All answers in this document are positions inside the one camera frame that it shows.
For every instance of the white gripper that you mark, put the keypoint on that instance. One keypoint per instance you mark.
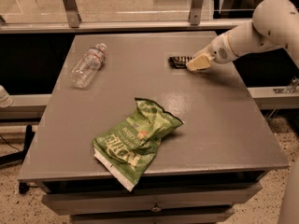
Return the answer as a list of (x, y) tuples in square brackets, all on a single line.
[(219, 51)]

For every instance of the black rxbar chocolate bar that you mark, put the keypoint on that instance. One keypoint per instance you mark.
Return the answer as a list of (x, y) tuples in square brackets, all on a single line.
[(179, 62)]

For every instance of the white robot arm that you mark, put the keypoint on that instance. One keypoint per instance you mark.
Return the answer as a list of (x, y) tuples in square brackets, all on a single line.
[(274, 25)]

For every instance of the green jalapeno chip bag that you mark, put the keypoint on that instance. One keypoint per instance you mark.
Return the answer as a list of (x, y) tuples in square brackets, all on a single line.
[(128, 148)]

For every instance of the clear plastic water bottle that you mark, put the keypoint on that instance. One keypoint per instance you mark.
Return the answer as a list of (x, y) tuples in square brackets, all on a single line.
[(83, 72)]

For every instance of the white object at left edge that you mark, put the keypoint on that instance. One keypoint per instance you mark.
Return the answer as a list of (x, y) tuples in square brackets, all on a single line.
[(5, 99)]

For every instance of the grey table drawer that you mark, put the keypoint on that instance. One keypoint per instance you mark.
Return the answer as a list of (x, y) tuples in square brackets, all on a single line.
[(146, 199)]

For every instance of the black stand base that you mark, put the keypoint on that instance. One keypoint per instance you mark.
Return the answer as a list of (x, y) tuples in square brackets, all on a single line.
[(20, 155)]

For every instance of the right metal window bracket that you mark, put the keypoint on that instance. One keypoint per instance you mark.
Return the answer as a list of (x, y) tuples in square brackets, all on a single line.
[(195, 12)]

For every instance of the metal window bracket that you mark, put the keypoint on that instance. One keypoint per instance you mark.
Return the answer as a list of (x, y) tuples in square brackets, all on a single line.
[(195, 12), (71, 10)]

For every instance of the metal floor bracket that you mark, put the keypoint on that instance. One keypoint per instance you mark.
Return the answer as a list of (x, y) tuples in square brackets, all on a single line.
[(290, 88)]

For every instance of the left metal window bracket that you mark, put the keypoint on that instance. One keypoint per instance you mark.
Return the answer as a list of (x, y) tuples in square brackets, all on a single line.
[(71, 10)]

